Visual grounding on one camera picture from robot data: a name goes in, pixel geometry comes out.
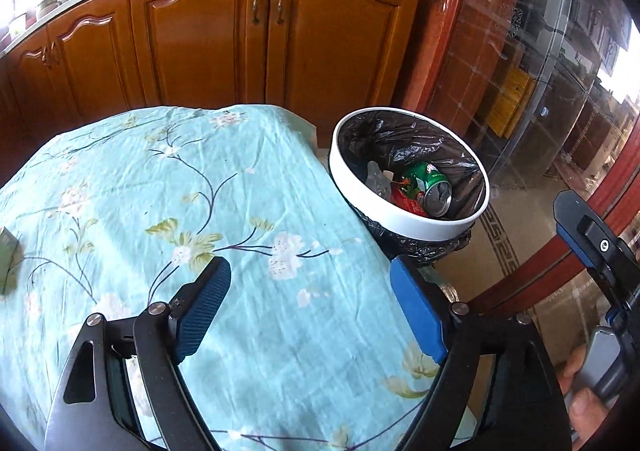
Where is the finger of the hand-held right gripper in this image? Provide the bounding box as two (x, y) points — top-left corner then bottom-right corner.
(552, 190), (640, 282)

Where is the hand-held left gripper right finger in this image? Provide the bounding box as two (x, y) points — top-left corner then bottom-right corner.
(390, 256), (573, 451)

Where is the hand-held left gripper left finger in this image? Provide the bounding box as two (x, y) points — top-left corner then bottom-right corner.
(44, 256), (233, 451)

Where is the white round trash bin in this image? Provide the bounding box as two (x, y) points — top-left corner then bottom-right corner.
(327, 106), (491, 264)

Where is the clear plastic trash piece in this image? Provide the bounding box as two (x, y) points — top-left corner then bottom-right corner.
(366, 160), (397, 196)

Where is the person's right hand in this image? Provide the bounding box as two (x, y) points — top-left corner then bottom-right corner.
(557, 346), (611, 441)

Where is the red snack wrapper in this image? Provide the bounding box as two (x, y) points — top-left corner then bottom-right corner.
(390, 186), (431, 216)

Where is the light blue floral tablecloth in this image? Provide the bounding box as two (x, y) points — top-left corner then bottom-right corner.
(0, 104), (476, 451)

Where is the crushed green soda can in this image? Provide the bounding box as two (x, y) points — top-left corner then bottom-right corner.
(402, 162), (453, 216)

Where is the yellow wooden slatted stool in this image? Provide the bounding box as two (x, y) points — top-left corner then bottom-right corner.
(487, 68), (536, 138)

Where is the black garbage bag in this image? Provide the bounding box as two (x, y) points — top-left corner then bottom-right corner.
(335, 111), (488, 264)

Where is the glass sliding door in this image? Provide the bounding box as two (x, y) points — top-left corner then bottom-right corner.
(425, 0), (640, 347)

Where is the green box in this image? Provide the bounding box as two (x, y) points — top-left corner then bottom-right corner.
(0, 226), (21, 297)

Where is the wooden cabinet door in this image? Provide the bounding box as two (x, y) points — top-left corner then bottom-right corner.
(129, 0), (273, 109)
(265, 0), (426, 124)
(0, 26), (76, 182)
(46, 0), (148, 119)

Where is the red wooden door frame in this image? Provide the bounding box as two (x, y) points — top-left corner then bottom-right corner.
(395, 0), (640, 319)

